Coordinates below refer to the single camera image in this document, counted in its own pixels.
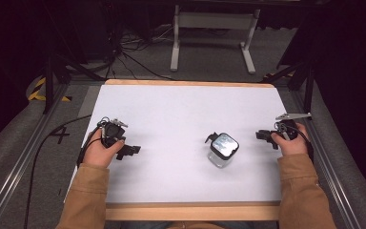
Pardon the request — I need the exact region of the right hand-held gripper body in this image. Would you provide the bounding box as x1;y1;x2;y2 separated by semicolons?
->
274;112;313;141

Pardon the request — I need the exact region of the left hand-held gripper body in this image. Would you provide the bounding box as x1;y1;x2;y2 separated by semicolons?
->
96;116;130;149

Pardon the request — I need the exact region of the person's right hand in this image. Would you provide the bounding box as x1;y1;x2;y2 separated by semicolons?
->
270;122;310;157

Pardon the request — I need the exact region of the person's left hand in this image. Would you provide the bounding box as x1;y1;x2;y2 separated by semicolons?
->
82;128;126;169

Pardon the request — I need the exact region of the clear square jar black lid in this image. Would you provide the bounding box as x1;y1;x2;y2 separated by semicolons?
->
204;131;240;169

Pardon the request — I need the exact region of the black tripod stand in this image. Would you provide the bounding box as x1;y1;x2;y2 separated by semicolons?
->
41;0;107;115
260;56;318;115

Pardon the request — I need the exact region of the yellow black floor tape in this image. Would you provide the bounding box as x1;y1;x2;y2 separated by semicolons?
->
28;76;72;103

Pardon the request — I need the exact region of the white metal stand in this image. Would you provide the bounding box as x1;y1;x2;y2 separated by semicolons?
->
170;4;261;75

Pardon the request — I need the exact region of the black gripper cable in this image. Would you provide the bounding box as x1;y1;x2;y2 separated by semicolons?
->
76;126;105;168
292;127;315;162

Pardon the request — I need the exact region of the aluminium rail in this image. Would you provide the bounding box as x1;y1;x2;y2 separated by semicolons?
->
290;90;363;229
0;83;71;229

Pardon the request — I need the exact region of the long black floor cable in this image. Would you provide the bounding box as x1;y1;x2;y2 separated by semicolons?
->
23;114;92;229

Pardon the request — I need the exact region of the bundle of black floor cables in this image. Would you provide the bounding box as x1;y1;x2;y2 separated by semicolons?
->
103;3;176;81

